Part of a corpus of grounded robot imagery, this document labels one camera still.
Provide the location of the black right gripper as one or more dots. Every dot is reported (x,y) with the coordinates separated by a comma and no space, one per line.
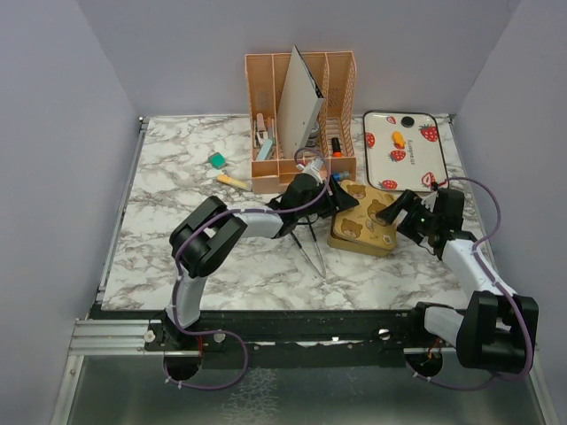
(411,203)

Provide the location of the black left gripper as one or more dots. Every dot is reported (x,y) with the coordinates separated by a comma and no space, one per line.
(338,199)

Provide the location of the silver tin lid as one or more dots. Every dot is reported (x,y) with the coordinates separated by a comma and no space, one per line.
(360,224)

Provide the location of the gold metal cookie tin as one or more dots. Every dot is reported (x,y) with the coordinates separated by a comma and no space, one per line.
(381,250)

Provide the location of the black-tipped metal tongs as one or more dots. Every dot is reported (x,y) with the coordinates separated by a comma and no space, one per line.
(305,239)

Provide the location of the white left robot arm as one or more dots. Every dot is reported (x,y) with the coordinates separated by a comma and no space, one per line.
(202,242)

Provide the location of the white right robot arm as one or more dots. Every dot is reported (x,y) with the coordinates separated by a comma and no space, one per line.
(497,330)

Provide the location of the black orange marker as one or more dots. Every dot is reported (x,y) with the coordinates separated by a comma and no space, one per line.
(336,147)

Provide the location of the peach plastic desk organizer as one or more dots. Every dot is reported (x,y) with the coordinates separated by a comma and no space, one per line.
(335,73)

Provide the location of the blue white patterned tin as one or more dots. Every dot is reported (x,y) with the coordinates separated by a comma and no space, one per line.
(314,136)

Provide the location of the strawberry print white tray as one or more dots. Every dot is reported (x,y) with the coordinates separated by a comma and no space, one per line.
(417,166)

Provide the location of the orange fish-shaped cookie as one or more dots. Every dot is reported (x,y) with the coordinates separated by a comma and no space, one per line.
(398,140)

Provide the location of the light blue eraser case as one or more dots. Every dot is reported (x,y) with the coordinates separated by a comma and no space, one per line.
(266,150)

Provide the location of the black round sandwich cookie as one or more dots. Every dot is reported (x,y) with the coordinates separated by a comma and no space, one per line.
(407,122)

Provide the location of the pink white stapler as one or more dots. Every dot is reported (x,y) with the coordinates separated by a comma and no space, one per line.
(261,130)

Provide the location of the grey folder board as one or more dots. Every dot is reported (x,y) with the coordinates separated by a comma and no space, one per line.
(299,105)

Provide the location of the teal eraser block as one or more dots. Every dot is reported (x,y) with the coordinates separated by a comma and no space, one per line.
(217,161)

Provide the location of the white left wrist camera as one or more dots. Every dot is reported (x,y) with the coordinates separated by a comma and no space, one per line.
(314,168)

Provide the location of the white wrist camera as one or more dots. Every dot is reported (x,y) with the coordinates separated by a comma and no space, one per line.
(314,168)
(429,201)

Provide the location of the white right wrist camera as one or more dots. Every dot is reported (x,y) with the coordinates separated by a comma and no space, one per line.
(429,201)

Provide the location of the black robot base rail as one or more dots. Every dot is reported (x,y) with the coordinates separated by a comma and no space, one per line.
(289,339)

